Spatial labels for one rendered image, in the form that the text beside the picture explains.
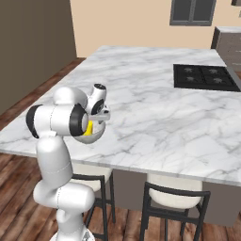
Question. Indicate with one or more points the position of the yellow cup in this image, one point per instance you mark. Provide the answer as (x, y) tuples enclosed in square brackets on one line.
[(89, 129)]

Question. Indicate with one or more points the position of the grey framed window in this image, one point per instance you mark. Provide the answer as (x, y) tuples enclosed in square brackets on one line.
[(193, 12)]

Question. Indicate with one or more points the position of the black stool with cream seat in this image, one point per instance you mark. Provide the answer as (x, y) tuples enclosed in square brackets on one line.
[(174, 194), (91, 177)]

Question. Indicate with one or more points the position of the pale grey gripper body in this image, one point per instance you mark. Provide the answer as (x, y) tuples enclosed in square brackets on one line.
[(102, 116)]

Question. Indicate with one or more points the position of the grey bowl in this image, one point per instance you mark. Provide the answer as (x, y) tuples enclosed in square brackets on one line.
[(97, 133)]

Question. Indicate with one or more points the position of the grey island base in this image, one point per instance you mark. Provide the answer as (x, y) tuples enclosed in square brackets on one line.
[(219, 204)]

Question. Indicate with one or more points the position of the black hob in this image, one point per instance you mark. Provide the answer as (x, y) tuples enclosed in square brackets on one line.
[(204, 77)]

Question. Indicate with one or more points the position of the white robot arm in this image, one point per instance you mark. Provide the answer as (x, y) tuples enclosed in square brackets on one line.
[(51, 163)]

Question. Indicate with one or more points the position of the grey cupboard run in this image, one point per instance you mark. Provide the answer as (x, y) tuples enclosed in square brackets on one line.
[(229, 42)]

